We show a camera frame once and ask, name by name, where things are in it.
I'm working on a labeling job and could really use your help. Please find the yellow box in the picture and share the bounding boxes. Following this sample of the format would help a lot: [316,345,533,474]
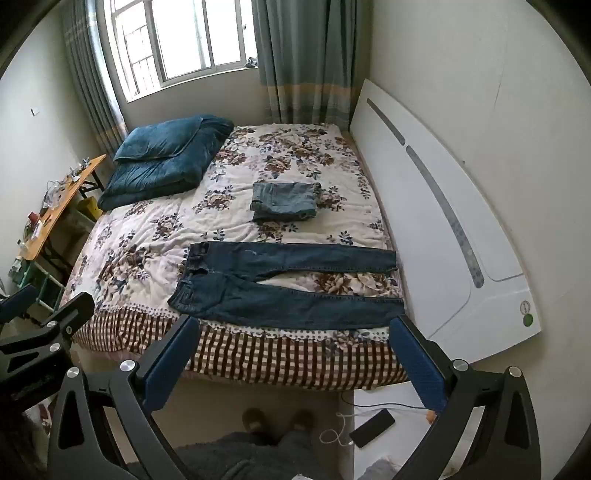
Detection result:
[76,198,103,220]

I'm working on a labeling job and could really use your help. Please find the person's left brown slipper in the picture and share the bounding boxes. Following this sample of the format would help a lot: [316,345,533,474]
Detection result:
[242,407,269,435]

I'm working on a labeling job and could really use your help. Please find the dark blue jeans pants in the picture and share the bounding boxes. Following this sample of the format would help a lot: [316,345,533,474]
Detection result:
[167,242,405,331]

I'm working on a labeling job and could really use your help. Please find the white metal rack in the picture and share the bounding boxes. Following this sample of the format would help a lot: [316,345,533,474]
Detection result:
[25,258,66,317]

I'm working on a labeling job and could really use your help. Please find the blue velvet pillow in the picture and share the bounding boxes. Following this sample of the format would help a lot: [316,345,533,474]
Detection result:
[113,115,204,162]

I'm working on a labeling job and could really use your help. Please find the white headboard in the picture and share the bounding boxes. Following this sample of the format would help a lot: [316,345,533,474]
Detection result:
[348,78,542,363]

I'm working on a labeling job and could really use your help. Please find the grey-green curtain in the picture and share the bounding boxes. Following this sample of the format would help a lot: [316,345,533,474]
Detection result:
[60,0,130,156]
[252,0,370,126]

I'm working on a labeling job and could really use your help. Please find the person's right brown slipper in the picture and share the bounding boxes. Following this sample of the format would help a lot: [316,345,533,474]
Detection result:
[288,410,315,433]

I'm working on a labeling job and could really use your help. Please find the black smartphone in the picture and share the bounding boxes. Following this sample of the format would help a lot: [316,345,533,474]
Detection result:
[349,408,396,449]

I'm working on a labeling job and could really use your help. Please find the white framed window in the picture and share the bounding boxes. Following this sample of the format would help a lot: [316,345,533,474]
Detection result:
[99,0,259,105]

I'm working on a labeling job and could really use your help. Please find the black cable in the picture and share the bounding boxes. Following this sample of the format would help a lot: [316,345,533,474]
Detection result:
[342,390,428,412]

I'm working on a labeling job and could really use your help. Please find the white charging cable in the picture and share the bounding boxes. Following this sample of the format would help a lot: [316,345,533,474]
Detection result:
[320,412,356,446]

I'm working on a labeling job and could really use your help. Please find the floral bedspread bed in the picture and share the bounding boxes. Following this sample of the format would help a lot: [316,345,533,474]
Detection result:
[62,124,410,393]

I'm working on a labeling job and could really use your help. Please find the wooden desk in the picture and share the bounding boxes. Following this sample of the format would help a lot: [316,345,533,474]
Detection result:
[16,154,107,278]

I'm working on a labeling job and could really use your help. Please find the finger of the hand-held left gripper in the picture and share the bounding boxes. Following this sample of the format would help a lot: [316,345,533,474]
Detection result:
[23,292,96,358]
[0,284,38,326]

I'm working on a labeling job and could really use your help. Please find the person's brown slipper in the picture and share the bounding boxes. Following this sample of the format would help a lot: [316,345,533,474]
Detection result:
[288,410,315,433]
[242,407,269,435]

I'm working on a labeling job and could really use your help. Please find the folded blue quilt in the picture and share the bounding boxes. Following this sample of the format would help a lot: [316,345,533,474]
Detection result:
[98,115,235,212]

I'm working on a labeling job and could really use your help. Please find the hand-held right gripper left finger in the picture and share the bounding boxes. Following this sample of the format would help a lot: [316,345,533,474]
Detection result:
[48,316,202,480]

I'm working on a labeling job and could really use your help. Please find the white bedside cabinet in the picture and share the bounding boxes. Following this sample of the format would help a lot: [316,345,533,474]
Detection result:
[339,383,462,480]

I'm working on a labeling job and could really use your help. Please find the folded light blue jeans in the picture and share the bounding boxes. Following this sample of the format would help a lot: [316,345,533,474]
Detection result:
[250,181,323,223]

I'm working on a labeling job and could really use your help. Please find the tangle of white cables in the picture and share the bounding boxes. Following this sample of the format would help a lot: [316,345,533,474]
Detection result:
[44,179,71,208]

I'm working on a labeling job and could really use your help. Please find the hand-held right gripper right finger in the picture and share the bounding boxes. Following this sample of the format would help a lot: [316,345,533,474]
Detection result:
[389,314,542,480]

